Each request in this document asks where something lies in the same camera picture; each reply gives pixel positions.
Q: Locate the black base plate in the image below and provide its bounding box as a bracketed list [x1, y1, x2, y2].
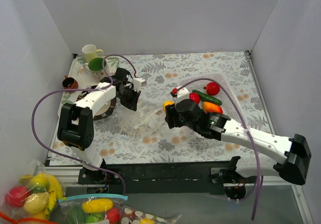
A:
[78, 160, 256, 195]

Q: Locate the floral mug green inside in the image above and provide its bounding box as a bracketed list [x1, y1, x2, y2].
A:
[83, 57, 108, 80]

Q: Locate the orange red fake mango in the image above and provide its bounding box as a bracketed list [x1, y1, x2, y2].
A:
[203, 101, 223, 114]

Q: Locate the floral tray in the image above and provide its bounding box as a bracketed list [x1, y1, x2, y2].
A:
[58, 57, 120, 116]

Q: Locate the orange fake fruit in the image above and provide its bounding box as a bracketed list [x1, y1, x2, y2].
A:
[163, 100, 174, 111]

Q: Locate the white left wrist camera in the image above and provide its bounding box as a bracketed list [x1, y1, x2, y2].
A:
[133, 77, 146, 88]

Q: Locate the red fake apple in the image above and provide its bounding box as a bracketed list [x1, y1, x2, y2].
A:
[189, 92, 201, 104]

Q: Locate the white plastic basket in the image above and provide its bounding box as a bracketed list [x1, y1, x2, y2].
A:
[179, 72, 243, 122]

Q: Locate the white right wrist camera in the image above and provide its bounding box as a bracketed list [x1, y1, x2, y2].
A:
[170, 87, 190, 103]

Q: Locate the round black rimmed plate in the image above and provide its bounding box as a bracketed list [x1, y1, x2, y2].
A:
[76, 91, 117, 121]

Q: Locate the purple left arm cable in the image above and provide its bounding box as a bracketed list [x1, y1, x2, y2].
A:
[32, 54, 138, 196]

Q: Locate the bag of yellow fruit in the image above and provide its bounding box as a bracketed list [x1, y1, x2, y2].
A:
[1, 160, 66, 223]

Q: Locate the polka dot spare bag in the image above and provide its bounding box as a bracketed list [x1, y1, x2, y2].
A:
[119, 205, 182, 224]

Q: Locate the pale yellow mug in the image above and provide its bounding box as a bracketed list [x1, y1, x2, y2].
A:
[82, 44, 104, 63]

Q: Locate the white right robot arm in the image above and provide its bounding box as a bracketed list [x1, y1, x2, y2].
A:
[163, 99, 311, 185]

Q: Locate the red fake tomato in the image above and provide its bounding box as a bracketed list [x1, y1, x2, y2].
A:
[203, 82, 220, 96]

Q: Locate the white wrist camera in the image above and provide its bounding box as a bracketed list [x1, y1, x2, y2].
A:
[170, 87, 190, 103]
[133, 77, 146, 88]

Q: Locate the blue zip bag of fruit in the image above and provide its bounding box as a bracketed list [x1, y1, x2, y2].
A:
[59, 193, 128, 223]

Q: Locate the brown small cup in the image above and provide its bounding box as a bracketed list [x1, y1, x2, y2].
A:
[62, 75, 79, 91]

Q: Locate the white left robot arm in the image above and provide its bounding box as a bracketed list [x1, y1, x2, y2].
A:
[57, 67, 145, 184]

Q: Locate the polka dot zip bag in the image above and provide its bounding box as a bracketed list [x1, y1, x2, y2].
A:
[118, 100, 165, 137]

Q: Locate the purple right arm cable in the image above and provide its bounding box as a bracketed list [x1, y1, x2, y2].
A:
[173, 77, 264, 221]

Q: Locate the green fake cucumber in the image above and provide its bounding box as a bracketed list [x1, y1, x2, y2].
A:
[192, 90, 222, 106]

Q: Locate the floral table mat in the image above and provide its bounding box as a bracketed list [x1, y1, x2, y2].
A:
[47, 52, 281, 165]

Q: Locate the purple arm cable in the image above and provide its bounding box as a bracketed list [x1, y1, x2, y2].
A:
[32, 54, 138, 196]
[173, 77, 264, 221]

